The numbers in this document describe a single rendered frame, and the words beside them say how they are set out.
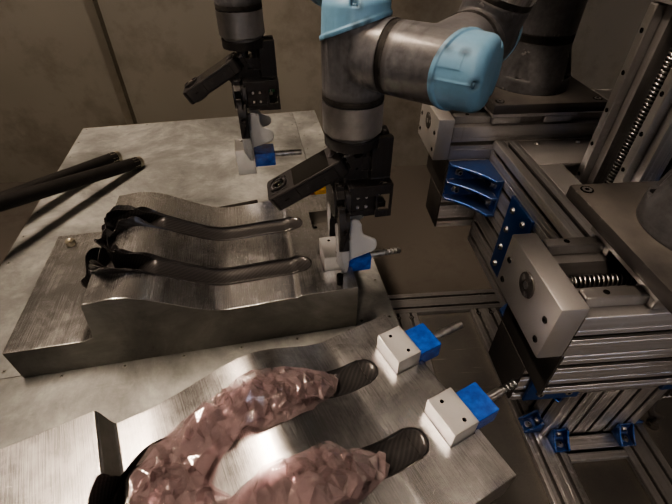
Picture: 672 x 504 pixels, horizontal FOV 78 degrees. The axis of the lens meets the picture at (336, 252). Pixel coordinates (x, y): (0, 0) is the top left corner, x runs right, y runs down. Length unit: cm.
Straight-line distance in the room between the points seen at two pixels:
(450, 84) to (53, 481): 53
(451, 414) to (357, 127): 35
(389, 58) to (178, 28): 205
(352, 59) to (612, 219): 36
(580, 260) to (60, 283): 77
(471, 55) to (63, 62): 243
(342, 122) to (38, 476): 48
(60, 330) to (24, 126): 231
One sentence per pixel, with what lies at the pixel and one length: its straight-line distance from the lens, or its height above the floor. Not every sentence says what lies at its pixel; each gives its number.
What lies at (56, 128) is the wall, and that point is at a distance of 289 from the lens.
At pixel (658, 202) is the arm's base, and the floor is 107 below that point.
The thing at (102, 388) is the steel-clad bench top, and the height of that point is 80.
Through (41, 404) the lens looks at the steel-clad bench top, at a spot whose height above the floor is 80.
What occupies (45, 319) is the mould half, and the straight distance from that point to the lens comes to 75.
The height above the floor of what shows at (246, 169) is 92.
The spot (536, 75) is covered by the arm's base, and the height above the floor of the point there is 107.
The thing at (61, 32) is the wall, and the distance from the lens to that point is 265.
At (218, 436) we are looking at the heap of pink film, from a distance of 50.
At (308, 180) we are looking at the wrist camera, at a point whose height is 105.
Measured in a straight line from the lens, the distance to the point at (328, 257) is 63.
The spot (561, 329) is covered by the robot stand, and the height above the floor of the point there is 96.
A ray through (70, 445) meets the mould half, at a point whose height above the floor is 91.
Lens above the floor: 134
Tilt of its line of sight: 41 degrees down
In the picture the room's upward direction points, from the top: straight up
